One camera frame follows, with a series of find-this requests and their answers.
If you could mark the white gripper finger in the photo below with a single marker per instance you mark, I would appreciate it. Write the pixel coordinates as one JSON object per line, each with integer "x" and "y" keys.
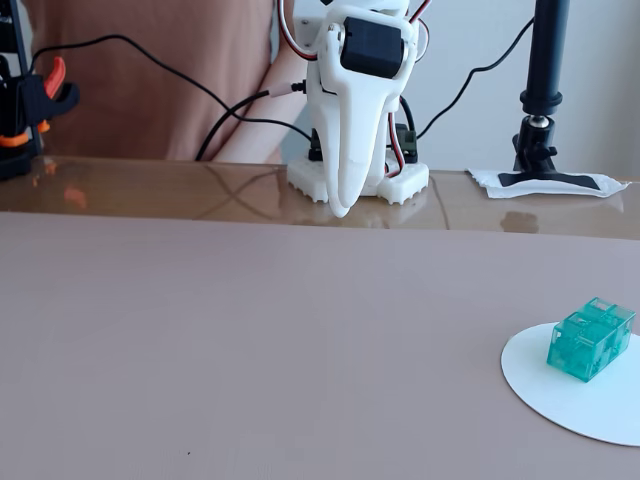
{"x": 334, "y": 150}
{"x": 370, "y": 115}

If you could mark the pink table mat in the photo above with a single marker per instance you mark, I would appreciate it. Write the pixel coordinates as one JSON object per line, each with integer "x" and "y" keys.
{"x": 250, "y": 350}

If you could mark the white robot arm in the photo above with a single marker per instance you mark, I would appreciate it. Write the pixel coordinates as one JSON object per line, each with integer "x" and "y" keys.
{"x": 314, "y": 120}

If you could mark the black camera stand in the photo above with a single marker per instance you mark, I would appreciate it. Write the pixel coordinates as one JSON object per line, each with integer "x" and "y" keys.
{"x": 545, "y": 50}

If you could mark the black orange spring clamp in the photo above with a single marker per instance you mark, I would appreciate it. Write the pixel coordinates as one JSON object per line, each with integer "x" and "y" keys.
{"x": 30, "y": 95}

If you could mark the white paper circle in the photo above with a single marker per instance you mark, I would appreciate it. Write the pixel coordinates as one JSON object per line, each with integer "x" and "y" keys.
{"x": 550, "y": 405}

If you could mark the person in salmon shirt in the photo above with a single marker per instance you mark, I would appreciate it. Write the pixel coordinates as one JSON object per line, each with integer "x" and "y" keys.
{"x": 150, "y": 100}

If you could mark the bare person forearm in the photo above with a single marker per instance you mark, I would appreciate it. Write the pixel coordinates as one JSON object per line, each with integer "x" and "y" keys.
{"x": 265, "y": 135}

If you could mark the teal lego brick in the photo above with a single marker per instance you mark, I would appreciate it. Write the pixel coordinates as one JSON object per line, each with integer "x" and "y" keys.
{"x": 585, "y": 350}

